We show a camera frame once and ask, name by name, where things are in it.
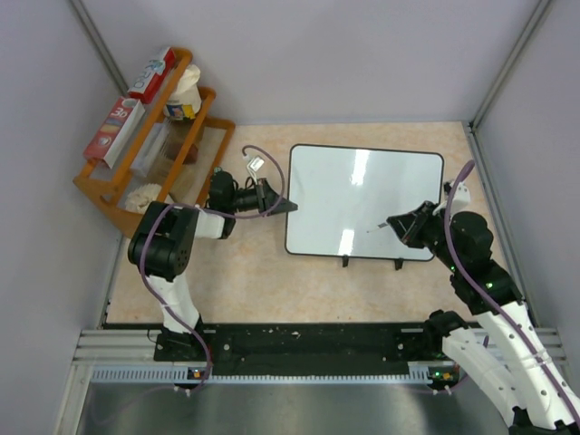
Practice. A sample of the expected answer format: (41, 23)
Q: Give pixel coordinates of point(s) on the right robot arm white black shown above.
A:
(523, 382)

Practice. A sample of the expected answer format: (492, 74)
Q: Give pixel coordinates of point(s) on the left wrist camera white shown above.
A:
(253, 163)

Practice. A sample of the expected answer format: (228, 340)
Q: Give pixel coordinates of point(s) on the white cup shelf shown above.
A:
(185, 101)
(139, 199)

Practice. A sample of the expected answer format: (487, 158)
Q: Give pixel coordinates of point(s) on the orange wooden shelf rack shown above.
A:
(155, 153)

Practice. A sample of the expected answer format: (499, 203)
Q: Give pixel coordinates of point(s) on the red white toothpaste box lower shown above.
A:
(110, 139)

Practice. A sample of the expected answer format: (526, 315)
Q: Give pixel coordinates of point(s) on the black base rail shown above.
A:
(316, 349)

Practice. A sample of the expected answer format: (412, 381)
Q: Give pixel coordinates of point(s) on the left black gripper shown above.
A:
(270, 203)

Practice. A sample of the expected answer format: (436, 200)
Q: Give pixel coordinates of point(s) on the white cup upper shelf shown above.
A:
(185, 101)

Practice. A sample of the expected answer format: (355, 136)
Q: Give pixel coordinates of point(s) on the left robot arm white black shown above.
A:
(161, 246)

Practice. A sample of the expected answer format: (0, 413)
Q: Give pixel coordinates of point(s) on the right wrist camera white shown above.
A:
(461, 198)

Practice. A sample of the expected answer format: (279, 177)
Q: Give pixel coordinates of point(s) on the red white toothpaste box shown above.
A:
(110, 139)
(152, 75)

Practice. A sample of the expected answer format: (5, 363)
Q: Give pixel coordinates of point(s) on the brown box on shelf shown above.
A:
(192, 155)

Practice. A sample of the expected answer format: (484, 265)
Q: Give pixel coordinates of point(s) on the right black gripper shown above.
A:
(408, 226)

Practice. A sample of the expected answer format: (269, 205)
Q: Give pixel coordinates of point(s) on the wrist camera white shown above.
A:
(253, 163)
(461, 198)

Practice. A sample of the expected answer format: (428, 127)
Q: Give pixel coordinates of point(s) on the red white toothpaste box upper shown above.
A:
(152, 75)

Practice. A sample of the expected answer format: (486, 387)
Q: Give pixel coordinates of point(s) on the white cup lower shelf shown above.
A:
(139, 199)

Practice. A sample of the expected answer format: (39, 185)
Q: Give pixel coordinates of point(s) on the white whiteboard black frame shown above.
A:
(342, 192)

